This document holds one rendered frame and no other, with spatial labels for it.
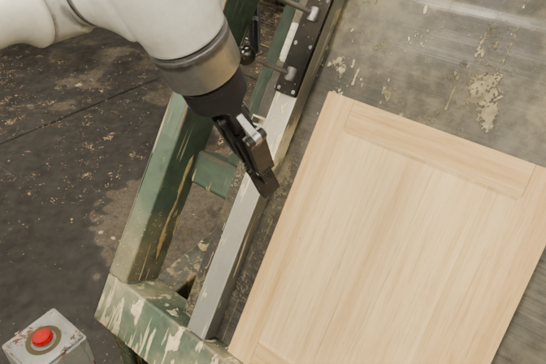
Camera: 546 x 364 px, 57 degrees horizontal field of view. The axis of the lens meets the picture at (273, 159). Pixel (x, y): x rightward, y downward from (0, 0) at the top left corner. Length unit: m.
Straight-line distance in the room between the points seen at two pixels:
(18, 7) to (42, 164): 2.76
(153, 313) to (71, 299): 1.32
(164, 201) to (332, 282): 0.44
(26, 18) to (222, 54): 0.20
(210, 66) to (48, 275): 2.15
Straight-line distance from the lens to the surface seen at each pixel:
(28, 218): 2.95
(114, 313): 1.27
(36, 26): 0.58
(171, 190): 1.19
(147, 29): 0.50
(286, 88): 0.99
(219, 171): 1.16
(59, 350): 1.14
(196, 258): 1.42
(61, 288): 2.53
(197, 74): 0.53
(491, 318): 0.90
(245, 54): 0.93
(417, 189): 0.91
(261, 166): 0.65
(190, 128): 1.15
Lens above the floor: 1.83
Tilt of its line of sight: 37 degrees down
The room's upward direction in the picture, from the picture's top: straight up
